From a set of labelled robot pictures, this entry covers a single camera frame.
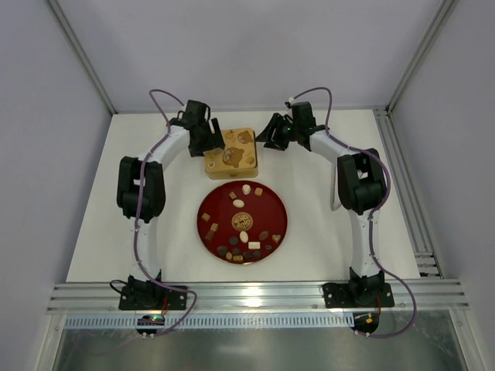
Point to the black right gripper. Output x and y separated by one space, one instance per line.
281 131

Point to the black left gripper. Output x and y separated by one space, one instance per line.
205 138

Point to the silver tin lid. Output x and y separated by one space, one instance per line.
239 141

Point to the silver metal tweezers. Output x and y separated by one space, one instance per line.
335 203

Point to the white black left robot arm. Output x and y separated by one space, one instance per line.
141 196

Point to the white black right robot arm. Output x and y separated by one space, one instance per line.
362 191

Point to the gold chocolate tin box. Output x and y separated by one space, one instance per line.
231 166

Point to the white oval chocolate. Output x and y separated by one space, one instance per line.
238 203
244 236

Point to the white oval chocolate centre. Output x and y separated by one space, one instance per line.
244 236

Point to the white bar chocolate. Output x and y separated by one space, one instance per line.
254 245

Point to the dark round chocolate bottom left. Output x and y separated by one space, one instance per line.
221 250

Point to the round red tray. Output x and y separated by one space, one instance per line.
261 213

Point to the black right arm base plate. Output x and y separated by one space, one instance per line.
344 296

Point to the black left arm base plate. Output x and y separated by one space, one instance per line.
151 297

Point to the white slotted cable duct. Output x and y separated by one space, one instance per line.
203 320

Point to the aluminium mounting rail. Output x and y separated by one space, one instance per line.
430 294

